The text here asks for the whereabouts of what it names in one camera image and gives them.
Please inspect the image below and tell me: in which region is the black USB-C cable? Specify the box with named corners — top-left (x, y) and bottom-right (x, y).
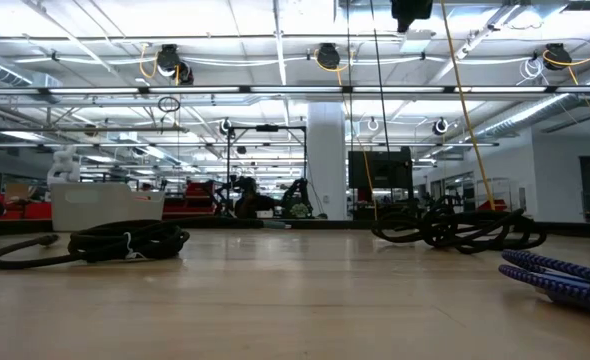
top-left (370, 206), bottom-right (548, 255)

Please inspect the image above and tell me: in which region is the blue braided USB-C cable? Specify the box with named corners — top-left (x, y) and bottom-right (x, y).
top-left (497, 248), bottom-right (590, 317)

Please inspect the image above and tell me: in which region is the black background robot station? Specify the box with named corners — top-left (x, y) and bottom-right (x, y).
top-left (214, 124), bottom-right (317, 220)

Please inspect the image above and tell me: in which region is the white square column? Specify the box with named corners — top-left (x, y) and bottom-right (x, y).
top-left (305, 101), bottom-right (349, 221)

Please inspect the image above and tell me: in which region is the black monitor on stand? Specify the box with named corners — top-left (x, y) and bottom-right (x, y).
top-left (347, 146), bottom-right (416, 221)

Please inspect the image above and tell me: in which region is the long ceiling light bar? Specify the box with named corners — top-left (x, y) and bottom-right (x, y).
top-left (0, 85), bottom-right (590, 96)

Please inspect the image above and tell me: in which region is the red tool cart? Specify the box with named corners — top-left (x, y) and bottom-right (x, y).
top-left (161, 180), bottom-right (217, 221)

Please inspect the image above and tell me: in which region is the white plastic bin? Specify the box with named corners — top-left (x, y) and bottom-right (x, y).
top-left (49, 181), bottom-right (167, 233)

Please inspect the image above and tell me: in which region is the white humanoid robot figure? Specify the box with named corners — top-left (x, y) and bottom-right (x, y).
top-left (46, 144), bottom-right (83, 191)

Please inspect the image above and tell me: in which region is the red low furniture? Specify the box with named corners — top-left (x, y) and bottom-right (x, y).
top-left (0, 186), bottom-right (54, 222)

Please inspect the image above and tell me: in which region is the black ceiling cable reel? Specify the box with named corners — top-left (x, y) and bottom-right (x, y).
top-left (155, 43), bottom-right (196, 87)
top-left (542, 42), bottom-right (573, 72)
top-left (315, 42), bottom-right (342, 72)

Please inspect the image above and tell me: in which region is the yellow hanging cable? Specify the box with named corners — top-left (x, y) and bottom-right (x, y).
top-left (439, 0), bottom-right (497, 212)

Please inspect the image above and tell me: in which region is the black overhead camera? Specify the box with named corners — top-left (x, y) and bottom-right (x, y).
top-left (390, 0), bottom-right (434, 34)

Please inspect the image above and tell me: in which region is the silver ventilation duct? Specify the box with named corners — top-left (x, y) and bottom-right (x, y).
top-left (468, 58), bottom-right (590, 142)

